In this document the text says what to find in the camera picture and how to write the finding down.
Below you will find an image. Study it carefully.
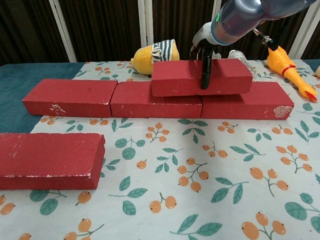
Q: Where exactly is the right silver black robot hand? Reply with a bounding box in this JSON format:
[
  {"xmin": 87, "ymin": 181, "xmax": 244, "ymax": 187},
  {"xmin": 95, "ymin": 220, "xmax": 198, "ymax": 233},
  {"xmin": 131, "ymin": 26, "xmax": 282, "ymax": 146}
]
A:
[{"xmin": 190, "ymin": 21, "xmax": 222, "ymax": 90}]

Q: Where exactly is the red brick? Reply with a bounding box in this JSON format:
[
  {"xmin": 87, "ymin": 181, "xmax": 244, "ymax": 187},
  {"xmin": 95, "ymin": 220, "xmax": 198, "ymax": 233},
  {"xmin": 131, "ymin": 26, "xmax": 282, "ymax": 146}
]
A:
[
  {"xmin": 151, "ymin": 59, "xmax": 254, "ymax": 98},
  {"xmin": 109, "ymin": 80, "xmax": 203, "ymax": 119},
  {"xmin": 21, "ymin": 78, "xmax": 119, "ymax": 118},
  {"xmin": 200, "ymin": 81, "xmax": 295, "ymax": 121},
  {"xmin": 0, "ymin": 132, "xmax": 106, "ymax": 191}
]

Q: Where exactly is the clear plastic water bottle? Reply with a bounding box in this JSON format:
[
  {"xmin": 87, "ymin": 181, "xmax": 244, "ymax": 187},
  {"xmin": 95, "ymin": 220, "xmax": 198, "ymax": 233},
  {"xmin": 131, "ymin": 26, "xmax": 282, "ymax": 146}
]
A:
[{"xmin": 227, "ymin": 49, "xmax": 258, "ymax": 81}]

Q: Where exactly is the yellow plush toy striped cloth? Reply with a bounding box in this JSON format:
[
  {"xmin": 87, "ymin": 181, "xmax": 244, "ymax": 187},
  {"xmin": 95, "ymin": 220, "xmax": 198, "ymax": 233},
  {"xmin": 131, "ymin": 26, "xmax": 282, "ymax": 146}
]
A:
[{"xmin": 131, "ymin": 39, "xmax": 180, "ymax": 76}]

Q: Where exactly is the yellow rubber chicken toy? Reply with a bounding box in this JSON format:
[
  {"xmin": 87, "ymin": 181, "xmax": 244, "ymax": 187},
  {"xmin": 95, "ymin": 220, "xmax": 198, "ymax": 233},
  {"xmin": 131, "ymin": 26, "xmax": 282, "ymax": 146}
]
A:
[{"xmin": 266, "ymin": 46, "xmax": 318, "ymax": 102}]

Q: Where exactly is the floral orange berry tablecloth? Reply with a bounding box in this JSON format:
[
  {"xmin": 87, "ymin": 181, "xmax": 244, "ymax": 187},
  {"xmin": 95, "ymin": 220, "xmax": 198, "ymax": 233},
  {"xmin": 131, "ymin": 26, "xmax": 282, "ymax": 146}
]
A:
[{"xmin": 0, "ymin": 59, "xmax": 320, "ymax": 240}]

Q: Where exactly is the teal felt table cover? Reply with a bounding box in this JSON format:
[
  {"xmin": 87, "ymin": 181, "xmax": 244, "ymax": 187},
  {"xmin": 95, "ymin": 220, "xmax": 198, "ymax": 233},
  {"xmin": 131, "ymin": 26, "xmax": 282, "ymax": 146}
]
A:
[{"xmin": 0, "ymin": 58, "xmax": 320, "ymax": 135}]

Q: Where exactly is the white partition frame post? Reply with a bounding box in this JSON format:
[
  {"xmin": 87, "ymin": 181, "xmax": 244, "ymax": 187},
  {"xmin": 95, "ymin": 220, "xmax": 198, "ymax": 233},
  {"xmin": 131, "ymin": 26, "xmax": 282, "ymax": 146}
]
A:
[
  {"xmin": 48, "ymin": 0, "xmax": 77, "ymax": 63},
  {"xmin": 291, "ymin": 13, "xmax": 313, "ymax": 61},
  {"xmin": 207, "ymin": 0, "xmax": 224, "ymax": 26}
]

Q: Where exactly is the white double partition post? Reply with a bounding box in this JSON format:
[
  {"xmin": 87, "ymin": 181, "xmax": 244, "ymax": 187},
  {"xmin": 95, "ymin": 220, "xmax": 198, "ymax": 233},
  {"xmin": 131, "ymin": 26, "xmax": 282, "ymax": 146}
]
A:
[{"xmin": 137, "ymin": 0, "xmax": 155, "ymax": 48}]

